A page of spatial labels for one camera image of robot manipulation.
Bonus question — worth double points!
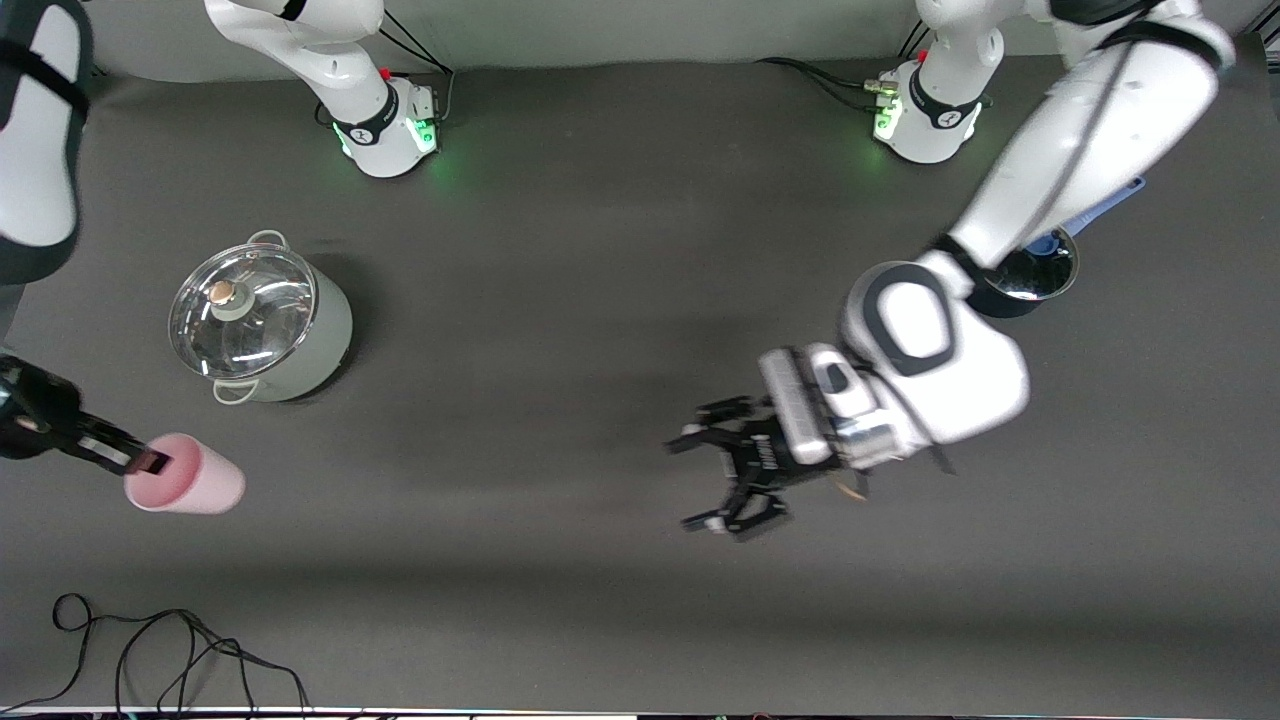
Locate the pink plastic cup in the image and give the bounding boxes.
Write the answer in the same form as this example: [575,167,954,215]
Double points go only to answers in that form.
[124,432,246,515]

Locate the glass pot lid, wooden knob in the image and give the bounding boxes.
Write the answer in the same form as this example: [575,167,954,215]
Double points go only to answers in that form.
[168,243,318,381]

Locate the dark grey table mat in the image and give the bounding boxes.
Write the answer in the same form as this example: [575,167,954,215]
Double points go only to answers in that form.
[0,35,1280,716]

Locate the glass saucepan lid, blue knob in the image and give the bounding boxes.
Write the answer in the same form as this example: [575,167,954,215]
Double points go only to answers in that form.
[1000,228,1081,301]

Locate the thin black loose cable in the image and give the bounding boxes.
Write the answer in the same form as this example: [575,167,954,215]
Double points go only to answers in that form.
[0,592,311,716]

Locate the grey-green pot with handles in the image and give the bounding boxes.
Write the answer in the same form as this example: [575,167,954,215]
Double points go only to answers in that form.
[168,229,354,406]

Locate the dark blue saucepan, blue handle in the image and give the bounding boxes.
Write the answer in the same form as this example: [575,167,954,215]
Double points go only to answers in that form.
[965,178,1147,319]

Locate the black left arm base cables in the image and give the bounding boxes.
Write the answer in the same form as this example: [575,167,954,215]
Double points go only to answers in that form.
[753,18,936,113]

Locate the black arm base cables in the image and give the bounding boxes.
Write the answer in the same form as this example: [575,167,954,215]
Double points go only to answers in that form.
[315,10,457,129]
[753,18,936,113]

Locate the black right arm base cables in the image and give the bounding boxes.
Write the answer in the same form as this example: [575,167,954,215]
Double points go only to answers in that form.
[315,10,457,129]

